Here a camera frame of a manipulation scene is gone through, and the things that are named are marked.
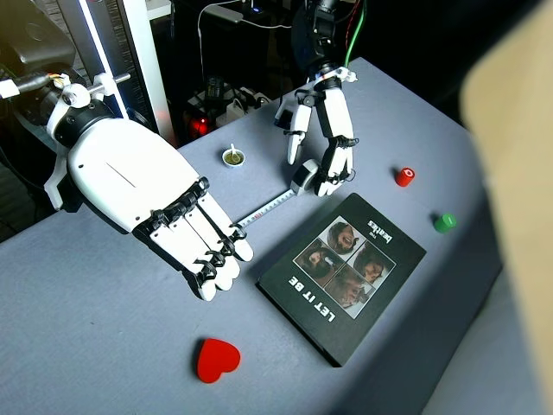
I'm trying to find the thin white cable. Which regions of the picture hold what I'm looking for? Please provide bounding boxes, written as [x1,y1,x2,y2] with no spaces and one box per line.
[196,0,303,94]

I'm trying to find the tape measure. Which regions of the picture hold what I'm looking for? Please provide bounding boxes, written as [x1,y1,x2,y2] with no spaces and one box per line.
[232,158,321,230]

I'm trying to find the red cylinder block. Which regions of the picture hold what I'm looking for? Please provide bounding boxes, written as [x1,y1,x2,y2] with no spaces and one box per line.
[394,166,416,188]

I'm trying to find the grey table cloth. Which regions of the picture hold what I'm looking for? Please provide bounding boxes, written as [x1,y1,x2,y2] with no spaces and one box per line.
[0,55,505,415]

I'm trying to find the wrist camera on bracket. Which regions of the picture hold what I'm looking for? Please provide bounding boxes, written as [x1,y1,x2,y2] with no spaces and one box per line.
[43,144,86,214]
[273,97,297,131]

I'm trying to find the green cylinder block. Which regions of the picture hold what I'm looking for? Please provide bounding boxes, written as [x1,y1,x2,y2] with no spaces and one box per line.
[433,212,458,234]

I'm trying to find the black power adapter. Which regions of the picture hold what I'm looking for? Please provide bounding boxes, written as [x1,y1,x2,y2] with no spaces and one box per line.
[205,75,226,104]

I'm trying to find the blurred beige board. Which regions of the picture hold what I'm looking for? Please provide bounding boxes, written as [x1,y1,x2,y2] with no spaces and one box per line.
[460,0,553,415]

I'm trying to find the black Beatles album cover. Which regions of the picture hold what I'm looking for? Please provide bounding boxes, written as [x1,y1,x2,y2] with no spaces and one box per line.
[255,192,428,368]

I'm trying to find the small cup with spoon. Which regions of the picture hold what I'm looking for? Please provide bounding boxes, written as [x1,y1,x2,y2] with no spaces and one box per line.
[221,144,246,169]

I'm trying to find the red heart block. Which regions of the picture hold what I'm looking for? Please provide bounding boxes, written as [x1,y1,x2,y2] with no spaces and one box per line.
[196,337,242,384]

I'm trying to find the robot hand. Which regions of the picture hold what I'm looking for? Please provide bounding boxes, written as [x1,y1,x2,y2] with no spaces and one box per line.
[286,80,359,198]
[67,118,255,303]

